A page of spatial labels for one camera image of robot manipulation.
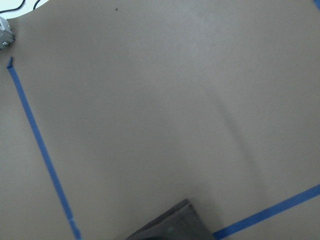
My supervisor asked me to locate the dark brown t-shirt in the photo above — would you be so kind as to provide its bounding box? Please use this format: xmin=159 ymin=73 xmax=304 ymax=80
xmin=127 ymin=199 xmax=215 ymax=240

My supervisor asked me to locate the aluminium frame post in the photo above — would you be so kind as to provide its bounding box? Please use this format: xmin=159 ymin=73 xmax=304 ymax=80
xmin=0 ymin=17 xmax=16 ymax=50

